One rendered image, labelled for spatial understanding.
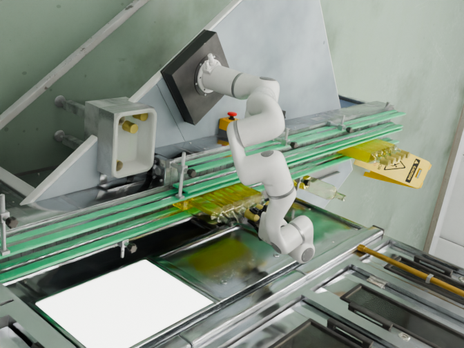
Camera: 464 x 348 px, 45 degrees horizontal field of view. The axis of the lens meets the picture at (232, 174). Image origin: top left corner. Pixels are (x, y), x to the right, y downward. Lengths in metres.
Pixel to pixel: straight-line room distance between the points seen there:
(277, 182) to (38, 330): 0.84
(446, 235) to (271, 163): 6.66
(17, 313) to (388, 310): 1.25
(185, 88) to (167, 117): 0.14
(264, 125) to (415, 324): 0.81
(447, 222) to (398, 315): 6.17
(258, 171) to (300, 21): 1.15
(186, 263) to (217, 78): 0.65
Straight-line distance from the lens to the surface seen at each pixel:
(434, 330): 1.92
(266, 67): 2.46
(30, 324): 1.02
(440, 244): 8.19
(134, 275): 1.79
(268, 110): 1.61
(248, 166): 1.58
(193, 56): 2.01
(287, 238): 1.70
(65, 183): 1.87
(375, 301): 1.97
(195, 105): 2.07
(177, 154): 2.02
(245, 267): 1.90
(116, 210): 1.82
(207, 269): 1.86
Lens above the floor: 2.19
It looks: 36 degrees down
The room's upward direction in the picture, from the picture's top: 113 degrees clockwise
